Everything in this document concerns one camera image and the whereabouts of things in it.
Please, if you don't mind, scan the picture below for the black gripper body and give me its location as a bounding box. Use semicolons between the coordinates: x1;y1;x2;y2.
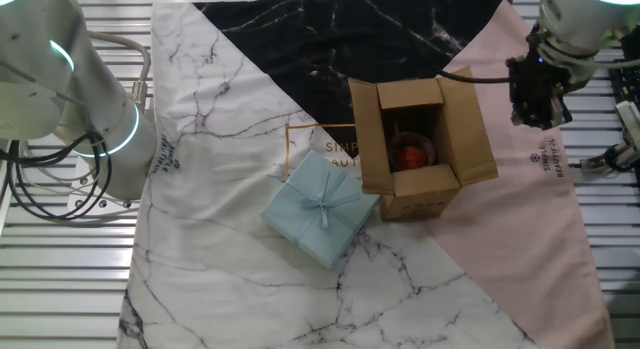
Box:
505;33;574;110

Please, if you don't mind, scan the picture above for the black keyboard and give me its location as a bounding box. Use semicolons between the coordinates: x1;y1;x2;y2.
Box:
608;58;640;108

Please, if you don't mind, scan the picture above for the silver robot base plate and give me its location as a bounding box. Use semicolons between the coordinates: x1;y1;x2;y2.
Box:
67;156;142;214

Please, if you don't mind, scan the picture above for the small silver camera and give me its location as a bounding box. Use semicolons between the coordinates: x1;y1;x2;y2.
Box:
579;142;640;173

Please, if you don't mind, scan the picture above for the brown packing tape roll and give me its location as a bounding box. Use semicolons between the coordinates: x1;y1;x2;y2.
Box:
388;131;437;173

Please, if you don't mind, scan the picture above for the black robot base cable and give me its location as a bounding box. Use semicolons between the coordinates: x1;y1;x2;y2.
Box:
0;138;105;214
0;131;114;221

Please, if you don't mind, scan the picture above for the marble and pink pattern cloth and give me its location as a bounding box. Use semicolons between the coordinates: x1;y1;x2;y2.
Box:
117;0;616;349

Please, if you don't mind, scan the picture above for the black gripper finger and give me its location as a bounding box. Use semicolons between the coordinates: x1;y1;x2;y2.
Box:
547;91;574;130
510;101;549;130

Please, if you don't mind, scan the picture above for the thick grey base cable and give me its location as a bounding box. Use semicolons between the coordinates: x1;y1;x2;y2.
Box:
84;30;153;112

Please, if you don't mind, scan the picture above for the orange mini basketball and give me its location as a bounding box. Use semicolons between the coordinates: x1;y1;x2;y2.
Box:
394;145;430;171

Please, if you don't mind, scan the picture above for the light blue ribboned gift box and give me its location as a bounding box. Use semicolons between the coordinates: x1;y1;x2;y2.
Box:
259;149;381;271

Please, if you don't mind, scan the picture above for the silver vented camera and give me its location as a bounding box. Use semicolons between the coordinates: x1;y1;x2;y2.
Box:
614;100;640;151

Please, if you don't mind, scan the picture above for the brown cardboard box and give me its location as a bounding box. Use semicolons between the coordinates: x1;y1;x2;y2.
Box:
348;66;500;222

